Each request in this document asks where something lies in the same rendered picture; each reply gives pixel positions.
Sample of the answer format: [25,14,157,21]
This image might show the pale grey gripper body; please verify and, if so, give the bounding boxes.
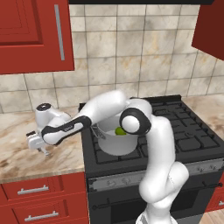
[26,134,46,151]

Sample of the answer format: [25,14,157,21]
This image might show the white cooking pot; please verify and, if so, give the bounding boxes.
[92,115,140,157]

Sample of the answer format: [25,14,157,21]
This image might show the green lime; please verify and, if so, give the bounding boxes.
[115,126,127,137]

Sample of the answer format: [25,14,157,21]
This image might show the red drawer front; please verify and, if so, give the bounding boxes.
[8,192,89,224]
[1,171,88,203]
[205,186,224,214]

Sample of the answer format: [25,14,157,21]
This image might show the grey stove control panel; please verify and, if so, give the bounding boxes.
[87,158,224,193]

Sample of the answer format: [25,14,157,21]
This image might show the black oven door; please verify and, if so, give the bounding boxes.
[87,170,224,224]

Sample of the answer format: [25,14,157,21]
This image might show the black stove hob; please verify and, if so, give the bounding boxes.
[78,94,224,179]

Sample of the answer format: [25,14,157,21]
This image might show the red wall cupboard door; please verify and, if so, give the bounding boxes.
[0,0,75,75]

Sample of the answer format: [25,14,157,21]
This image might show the long silver cupboard handle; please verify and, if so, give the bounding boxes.
[53,3,66,61]

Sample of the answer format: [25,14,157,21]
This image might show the red wall cupboard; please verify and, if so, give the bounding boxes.
[191,0,224,61]

